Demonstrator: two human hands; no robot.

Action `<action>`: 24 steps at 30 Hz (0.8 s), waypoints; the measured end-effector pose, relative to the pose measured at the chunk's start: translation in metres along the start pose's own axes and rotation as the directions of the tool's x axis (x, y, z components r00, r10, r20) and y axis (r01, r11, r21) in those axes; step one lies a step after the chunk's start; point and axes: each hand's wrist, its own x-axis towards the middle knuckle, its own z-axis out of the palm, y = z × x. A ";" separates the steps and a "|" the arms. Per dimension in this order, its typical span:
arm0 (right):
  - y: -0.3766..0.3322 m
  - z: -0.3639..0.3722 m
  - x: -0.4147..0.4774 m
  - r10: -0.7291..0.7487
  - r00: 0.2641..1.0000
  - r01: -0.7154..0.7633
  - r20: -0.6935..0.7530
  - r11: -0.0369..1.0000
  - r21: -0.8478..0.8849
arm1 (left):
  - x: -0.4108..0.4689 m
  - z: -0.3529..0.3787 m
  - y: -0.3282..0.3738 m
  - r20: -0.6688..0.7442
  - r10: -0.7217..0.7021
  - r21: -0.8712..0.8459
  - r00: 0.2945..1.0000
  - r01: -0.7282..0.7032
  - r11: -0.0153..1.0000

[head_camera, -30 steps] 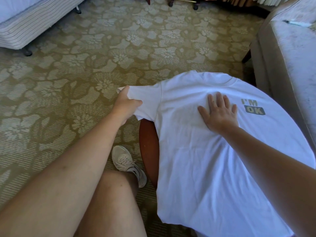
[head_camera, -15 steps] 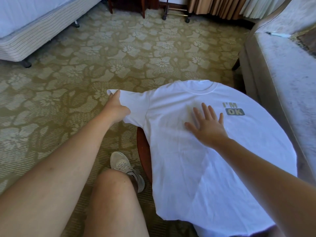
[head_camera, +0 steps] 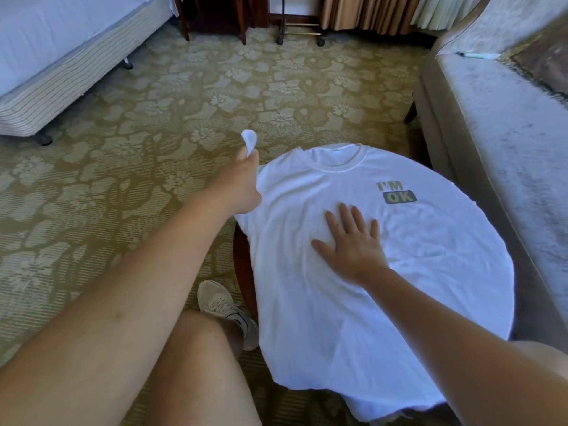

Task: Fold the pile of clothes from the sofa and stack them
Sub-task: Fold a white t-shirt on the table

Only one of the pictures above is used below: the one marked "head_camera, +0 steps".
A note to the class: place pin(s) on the small white flat object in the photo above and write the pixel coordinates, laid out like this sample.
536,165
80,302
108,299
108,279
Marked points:
477,56

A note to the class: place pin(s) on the grey velvet chaise sofa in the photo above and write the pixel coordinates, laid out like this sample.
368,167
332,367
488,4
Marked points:
497,128

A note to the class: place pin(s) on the person's left hand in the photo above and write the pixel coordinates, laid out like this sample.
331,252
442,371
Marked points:
238,183

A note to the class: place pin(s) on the white T-shirt dark print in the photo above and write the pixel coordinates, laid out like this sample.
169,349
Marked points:
373,332

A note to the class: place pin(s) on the person's left forearm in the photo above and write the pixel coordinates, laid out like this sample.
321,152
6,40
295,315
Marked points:
89,324

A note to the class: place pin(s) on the white bed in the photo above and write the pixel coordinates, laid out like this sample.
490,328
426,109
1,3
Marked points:
62,48

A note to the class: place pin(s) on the dark wooden nightstand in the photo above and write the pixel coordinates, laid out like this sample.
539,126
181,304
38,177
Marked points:
213,9

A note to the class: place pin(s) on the white sheer curtain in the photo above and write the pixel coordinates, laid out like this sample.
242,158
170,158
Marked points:
444,9

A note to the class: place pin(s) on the white sneaker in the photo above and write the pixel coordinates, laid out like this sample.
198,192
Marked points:
226,310

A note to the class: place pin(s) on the brown fringed cushion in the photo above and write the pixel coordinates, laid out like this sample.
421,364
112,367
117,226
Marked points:
543,57

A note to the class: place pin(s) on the person's right leg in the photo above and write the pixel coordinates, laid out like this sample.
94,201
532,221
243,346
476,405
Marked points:
546,355

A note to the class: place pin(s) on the person's right forearm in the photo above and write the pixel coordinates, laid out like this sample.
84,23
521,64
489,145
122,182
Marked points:
479,359

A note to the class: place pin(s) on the beige curtain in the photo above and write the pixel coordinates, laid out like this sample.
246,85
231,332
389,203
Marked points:
368,11

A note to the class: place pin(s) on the black valet stand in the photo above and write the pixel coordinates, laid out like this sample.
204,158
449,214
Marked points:
300,26

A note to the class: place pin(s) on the dark wooden wall panel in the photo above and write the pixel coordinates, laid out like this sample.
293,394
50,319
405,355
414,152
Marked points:
257,9

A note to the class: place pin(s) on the person's right hand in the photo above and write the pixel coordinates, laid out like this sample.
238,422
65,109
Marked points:
355,248

